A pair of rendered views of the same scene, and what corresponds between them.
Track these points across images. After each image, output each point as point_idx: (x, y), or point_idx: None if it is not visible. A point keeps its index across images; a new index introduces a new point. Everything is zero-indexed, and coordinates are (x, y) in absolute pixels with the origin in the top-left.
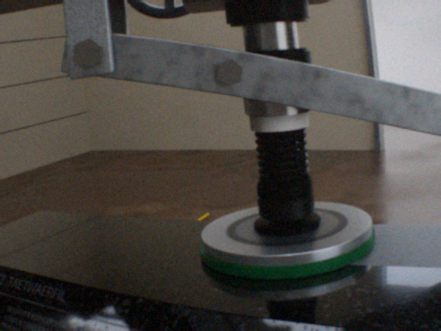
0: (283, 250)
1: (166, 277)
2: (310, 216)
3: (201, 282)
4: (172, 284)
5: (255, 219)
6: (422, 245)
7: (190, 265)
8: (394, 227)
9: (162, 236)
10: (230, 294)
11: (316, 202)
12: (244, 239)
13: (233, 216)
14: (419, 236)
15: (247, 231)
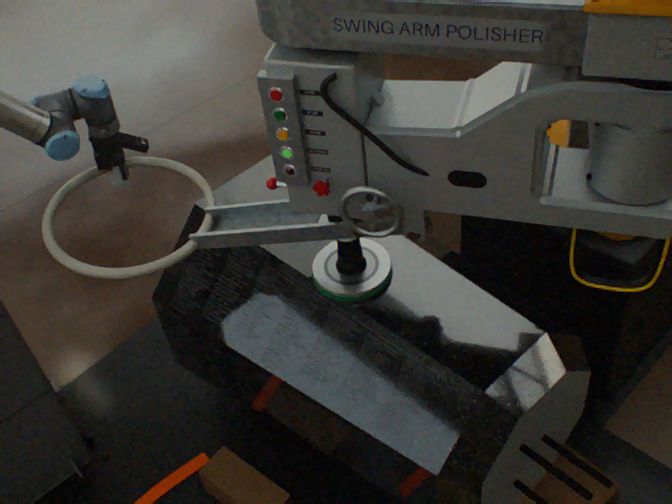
0: (365, 243)
1: (410, 262)
2: None
3: (398, 254)
4: (410, 255)
5: (360, 277)
6: (305, 246)
7: (398, 269)
8: (300, 267)
9: (402, 306)
10: (391, 242)
11: (323, 285)
12: (374, 258)
13: (367, 286)
14: (299, 254)
15: (369, 265)
